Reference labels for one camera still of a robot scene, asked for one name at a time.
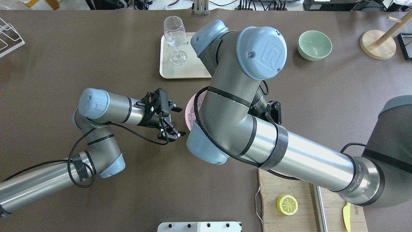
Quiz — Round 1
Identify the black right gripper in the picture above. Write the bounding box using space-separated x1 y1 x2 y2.
248 100 282 125

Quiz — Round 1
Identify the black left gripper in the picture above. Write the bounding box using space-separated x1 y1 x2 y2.
135 88 186 142

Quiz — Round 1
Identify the pink bowl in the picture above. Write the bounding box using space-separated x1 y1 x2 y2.
184 91 207 131

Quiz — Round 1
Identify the pile of clear ice cubes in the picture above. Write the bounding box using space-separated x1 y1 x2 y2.
188 93 206 123

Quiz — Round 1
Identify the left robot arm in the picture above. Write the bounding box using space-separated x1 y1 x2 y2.
0 88 186 218

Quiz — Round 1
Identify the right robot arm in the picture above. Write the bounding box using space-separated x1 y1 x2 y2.
187 20 411 208

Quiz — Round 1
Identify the wooden cup tree stand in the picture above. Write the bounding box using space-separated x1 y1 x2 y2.
359 11 412 60

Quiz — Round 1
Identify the cream rectangular serving tray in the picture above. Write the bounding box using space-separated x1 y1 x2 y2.
159 32 211 79

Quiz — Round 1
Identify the wooden cutting board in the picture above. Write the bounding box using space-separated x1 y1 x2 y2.
258 168 368 232

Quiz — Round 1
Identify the green ceramic bowl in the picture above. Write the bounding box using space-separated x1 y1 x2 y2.
297 30 332 61

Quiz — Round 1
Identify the clear wine glass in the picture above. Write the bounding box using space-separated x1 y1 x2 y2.
164 16 187 65

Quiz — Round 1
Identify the half lemon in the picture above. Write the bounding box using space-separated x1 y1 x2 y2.
276 194 298 216

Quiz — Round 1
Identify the steel muddler black tip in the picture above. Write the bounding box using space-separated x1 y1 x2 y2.
310 184 329 232

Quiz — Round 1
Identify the yellow plastic knife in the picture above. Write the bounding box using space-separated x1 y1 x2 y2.
342 202 351 232

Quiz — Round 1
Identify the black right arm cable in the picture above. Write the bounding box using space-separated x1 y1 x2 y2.
193 81 367 181

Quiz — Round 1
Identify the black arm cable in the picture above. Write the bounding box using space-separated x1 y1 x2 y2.
193 81 367 181
0 111 169 189

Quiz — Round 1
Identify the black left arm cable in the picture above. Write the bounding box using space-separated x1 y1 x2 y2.
0 111 169 189

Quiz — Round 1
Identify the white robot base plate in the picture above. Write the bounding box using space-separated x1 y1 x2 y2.
157 221 243 232

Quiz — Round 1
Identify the black frame tray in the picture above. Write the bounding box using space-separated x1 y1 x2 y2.
397 33 412 61

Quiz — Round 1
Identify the white wire dish rack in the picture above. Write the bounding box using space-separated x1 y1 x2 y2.
0 18 25 58

